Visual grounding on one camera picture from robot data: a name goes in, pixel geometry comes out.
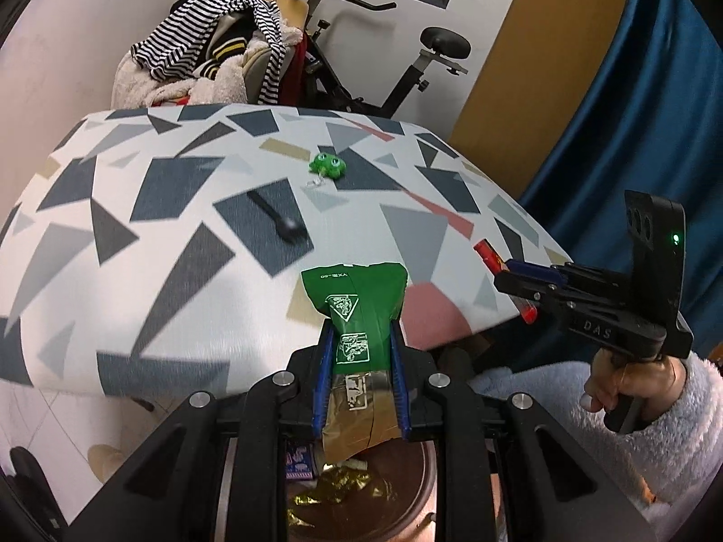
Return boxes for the beige wooden chair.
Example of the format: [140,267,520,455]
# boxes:
[276,0,313,36]

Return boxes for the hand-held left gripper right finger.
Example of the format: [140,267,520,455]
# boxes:
[389,327,659,542]

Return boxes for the black exercise bike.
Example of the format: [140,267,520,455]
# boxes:
[282,0,472,119]

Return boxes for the black rounded object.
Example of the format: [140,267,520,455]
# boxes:
[5,446,60,534]

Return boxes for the green frog toy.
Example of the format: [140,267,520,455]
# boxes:
[304,152,347,190]

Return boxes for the dark jacket yellow stripes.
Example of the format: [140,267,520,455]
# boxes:
[195,11,255,80]

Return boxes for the black plastic spoon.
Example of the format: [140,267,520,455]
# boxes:
[247,191,309,246]

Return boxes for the brown round bin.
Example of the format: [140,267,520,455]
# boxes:
[282,440,440,542]

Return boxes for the green and gold packet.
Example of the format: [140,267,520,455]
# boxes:
[300,261,408,467]

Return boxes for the geometric patterned table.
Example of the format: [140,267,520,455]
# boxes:
[0,104,568,396]

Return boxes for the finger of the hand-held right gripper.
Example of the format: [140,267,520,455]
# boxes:
[504,258,625,295]
[493,272,602,318]

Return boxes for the person's right forearm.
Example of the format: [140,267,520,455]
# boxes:
[613,355,723,520]

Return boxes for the black white striped shirt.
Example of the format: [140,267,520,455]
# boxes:
[131,0,289,105]

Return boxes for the white fleece robe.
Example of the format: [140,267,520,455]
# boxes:
[469,362,594,408]

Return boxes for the blue printed packet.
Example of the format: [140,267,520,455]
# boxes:
[285,443,315,482]

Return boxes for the beige slipper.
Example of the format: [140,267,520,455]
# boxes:
[87,443,126,482]

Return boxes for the person's right hand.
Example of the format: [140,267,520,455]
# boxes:
[582,344,687,416]

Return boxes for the white fleece garment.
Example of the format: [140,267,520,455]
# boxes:
[110,28,306,111]

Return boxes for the red garment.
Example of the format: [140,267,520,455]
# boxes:
[282,39,309,106]

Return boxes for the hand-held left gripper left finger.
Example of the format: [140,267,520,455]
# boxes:
[68,322,334,542]

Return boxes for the red cardboard box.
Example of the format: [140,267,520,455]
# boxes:
[473,240,537,324]

